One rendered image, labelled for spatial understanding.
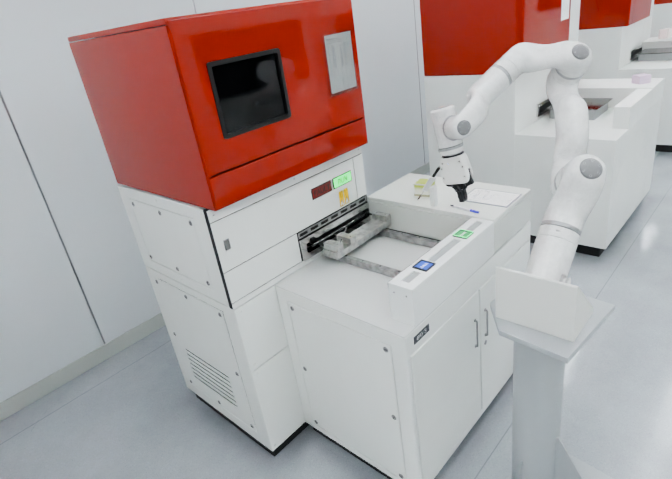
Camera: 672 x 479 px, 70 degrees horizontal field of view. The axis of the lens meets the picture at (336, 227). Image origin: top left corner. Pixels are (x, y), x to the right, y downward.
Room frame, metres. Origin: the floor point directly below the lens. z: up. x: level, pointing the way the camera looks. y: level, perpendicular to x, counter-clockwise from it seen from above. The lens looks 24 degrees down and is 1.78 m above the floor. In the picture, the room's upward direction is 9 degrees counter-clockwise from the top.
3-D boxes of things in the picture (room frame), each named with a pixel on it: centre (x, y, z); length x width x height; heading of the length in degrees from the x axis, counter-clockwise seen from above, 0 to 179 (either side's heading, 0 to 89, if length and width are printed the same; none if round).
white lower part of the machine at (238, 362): (2.07, 0.37, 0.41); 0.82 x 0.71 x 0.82; 134
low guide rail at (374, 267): (1.67, -0.12, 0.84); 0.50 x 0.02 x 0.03; 44
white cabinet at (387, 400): (1.77, -0.29, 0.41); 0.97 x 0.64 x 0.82; 134
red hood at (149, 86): (2.05, 0.35, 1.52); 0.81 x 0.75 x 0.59; 134
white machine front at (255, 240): (1.82, 0.13, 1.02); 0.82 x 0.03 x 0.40; 134
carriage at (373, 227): (1.89, -0.09, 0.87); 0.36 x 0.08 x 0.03; 134
